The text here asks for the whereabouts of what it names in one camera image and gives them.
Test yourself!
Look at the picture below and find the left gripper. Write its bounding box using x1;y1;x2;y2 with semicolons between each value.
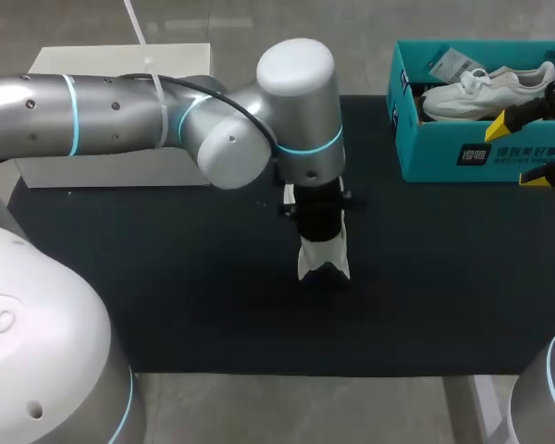
277;178;367;244

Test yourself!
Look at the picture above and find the white paper label tag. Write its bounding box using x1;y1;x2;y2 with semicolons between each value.
427;45;475;84

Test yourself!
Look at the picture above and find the black cable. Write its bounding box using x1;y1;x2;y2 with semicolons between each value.
119;73;278;156

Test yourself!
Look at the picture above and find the white shoe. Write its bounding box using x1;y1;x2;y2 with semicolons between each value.
419;60;555;122

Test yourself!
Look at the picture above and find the white shoebox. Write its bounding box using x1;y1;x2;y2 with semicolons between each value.
16;43;214;189

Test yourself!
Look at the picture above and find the white cable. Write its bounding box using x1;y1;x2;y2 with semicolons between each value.
122;0;170;150

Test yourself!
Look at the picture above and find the teal box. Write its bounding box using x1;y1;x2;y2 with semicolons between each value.
386;40;555;182

